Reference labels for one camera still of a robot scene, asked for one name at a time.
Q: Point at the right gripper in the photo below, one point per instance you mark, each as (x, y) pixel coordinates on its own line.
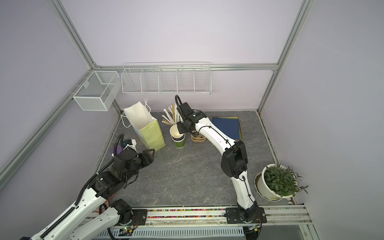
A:
(181, 129)

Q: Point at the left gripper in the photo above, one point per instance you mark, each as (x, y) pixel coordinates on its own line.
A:
(146, 157)

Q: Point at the black paper cup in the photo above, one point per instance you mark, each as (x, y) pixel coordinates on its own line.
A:
(174, 132)

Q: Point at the green paper cup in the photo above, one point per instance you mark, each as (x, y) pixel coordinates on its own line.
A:
(179, 142)

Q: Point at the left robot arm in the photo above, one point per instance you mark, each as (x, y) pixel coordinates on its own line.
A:
(114, 176)

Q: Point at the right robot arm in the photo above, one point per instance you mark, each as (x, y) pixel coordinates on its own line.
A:
(234, 155)

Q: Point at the white wrapped straw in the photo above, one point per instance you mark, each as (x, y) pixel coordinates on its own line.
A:
(168, 117)

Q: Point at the brown pulp cup carrier stack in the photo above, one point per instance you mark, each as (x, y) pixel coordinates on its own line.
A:
(198, 139)

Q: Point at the cardboard tray with napkins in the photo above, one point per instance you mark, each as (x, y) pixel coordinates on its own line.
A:
(229, 126)

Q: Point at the green paper gift bag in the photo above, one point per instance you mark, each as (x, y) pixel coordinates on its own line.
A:
(147, 127)

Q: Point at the small white mesh basket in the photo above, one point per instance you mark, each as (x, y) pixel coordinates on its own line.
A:
(98, 91)

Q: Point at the potted green plant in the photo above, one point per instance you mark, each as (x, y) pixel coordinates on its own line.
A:
(276, 182)

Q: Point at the wide white wire basket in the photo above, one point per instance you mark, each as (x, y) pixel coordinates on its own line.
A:
(167, 78)

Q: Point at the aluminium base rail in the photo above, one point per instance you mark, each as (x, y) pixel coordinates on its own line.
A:
(172, 222)

